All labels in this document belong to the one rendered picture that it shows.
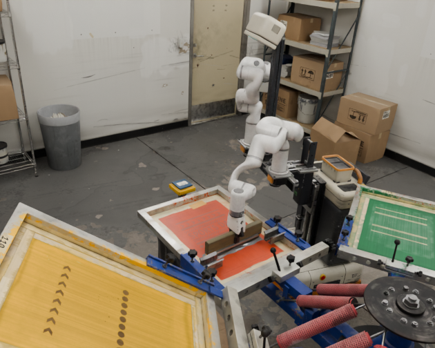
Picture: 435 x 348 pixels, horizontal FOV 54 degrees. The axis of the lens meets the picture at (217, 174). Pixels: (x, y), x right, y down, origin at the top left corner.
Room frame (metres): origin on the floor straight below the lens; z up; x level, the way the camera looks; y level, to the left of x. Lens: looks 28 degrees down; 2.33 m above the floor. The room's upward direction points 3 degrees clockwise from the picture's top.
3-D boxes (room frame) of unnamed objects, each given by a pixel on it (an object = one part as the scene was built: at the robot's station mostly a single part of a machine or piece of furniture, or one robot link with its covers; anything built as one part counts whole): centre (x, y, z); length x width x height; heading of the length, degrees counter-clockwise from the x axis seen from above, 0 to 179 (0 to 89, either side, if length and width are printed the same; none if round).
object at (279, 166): (2.37, -0.39, 1.21); 0.16 x 0.13 x 0.15; 111
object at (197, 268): (1.55, 0.05, 0.98); 0.30 x 0.05 x 0.07; 38
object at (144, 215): (1.91, -0.03, 0.97); 0.79 x 0.58 x 0.04; 38
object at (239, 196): (1.83, -0.13, 1.25); 0.15 x 0.10 x 0.11; 154
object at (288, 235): (1.89, -0.39, 0.98); 0.30 x 0.05 x 0.07; 38
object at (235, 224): (1.81, -0.11, 1.12); 0.10 x 0.07 x 0.11; 38
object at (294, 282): (1.46, -0.37, 1.02); 0.17 x 0.06 x 0.05; 38
